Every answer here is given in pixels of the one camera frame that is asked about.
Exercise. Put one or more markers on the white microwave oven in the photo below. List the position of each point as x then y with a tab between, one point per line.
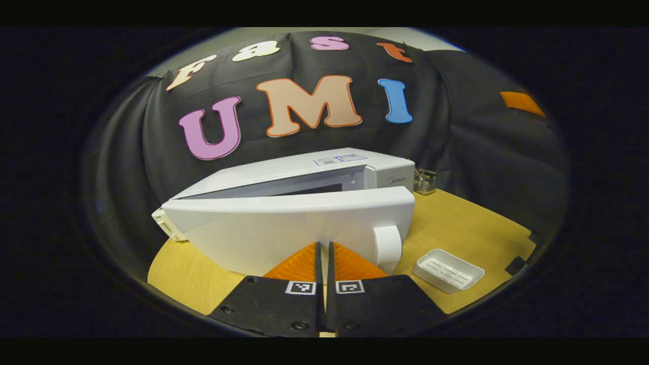
284	228

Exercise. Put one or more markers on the black tape patch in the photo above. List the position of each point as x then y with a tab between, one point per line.
515	266
535	238

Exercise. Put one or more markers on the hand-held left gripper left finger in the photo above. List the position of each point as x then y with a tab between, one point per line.
268	304

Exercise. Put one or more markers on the square glass cup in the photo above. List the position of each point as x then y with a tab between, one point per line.
425	181

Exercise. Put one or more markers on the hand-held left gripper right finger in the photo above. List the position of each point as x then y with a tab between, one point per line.
375	304

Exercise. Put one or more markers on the black backdrop cloth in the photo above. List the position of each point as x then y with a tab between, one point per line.
481	167

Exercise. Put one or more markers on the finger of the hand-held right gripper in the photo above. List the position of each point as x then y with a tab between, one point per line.
522	104

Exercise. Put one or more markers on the white ribbed dish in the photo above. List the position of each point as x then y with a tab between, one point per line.
448	271

